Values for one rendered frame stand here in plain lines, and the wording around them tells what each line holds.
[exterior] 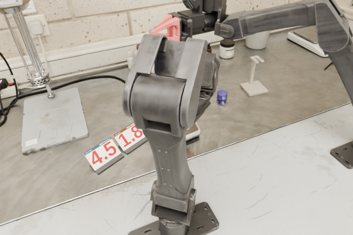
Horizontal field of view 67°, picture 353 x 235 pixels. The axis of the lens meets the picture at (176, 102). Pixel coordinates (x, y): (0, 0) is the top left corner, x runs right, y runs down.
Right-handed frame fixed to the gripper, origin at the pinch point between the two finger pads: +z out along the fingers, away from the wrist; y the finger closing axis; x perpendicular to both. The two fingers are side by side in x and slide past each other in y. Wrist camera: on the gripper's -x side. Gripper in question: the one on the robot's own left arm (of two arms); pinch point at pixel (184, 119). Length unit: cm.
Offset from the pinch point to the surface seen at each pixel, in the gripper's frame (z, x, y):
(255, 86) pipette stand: 9.6, 10.5, -36.0
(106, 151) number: 5.4, -10.5, 21.8
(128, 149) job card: 6.5, -6.6, 16.8
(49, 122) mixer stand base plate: 18.1, -34.3, 25.3
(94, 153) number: 4.6, -12.5, 24.6
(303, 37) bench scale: 16, 14, -85
